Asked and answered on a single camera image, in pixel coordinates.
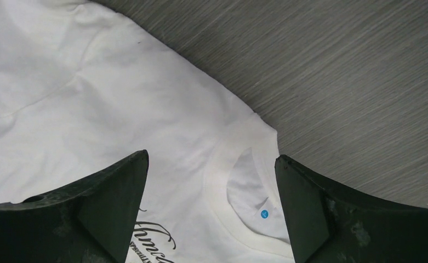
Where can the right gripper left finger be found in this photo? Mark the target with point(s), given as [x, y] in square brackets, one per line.
[89, 220]

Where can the white floral t-shirt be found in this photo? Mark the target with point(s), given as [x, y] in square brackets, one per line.
[82, 86]

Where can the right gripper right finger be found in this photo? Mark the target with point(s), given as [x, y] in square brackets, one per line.
[328, 221]

